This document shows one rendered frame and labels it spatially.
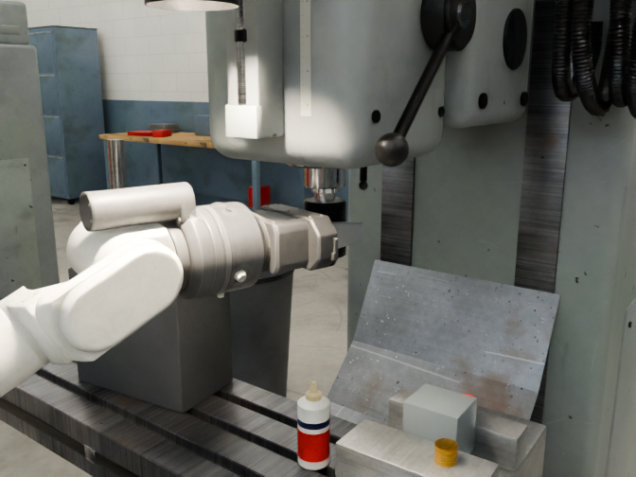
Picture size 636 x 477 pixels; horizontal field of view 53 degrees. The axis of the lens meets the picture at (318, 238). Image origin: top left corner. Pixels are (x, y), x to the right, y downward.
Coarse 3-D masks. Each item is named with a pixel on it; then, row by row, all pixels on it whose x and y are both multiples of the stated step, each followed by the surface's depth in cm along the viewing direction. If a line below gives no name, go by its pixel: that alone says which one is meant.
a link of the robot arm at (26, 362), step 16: (0, 320) 50; (0, 336) 50; (16, 336) 50; (0, 352) 49; (16, 352) 50; (32, 352) 51; (0, 368) 50; (16, 368) 50; (32, 368) 52; (0, 384) 50; (16, 384) 52
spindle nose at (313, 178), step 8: (304, 168) 69; (312, 168) 67; (320, 168) 67; (328, 168) 67; (336, 168) 67; (304, 176) 69; (312, 176) 68; (320, 176) 67; (328, 176) 67; (336, 176) 68; (344, 176) 69; (304, 184) 69; (312, 184) 68; (320, 184) 68; (328, 184) 67; (336, 184) 68; (344, 184) 69
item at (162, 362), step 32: (160, 320) 89; (192, 320) 91; (224, 320) 97; (128, 352) 94; (160, 352) 91; (192, 352) 91; (224, 352) 98; (96, 384) 100; (128, 384) 96; (160, 384) 92; (192, 384) 92; (224, 384) 99
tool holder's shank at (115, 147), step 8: (112, 144) 94; (120, 144) 94; (112, 152) 94; (120, 152) 95; (112, 160) 95; (120, 160) 95; (112, 168) 95; (120, 168) 95; (112, 176) 95; (120, 176) 95; (112, 184) 96; (120, 184) 96
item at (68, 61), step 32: (32, 32) 720; (64, 32) 707; (96, 32) 737; (64, 64) 712; (96, 64) 743; (64, 96) 718; (96, 96) 749; (64, 128) 723; (96, 128) 755; (64, 160) 731; (96, 160) 761; (64, 192) 742
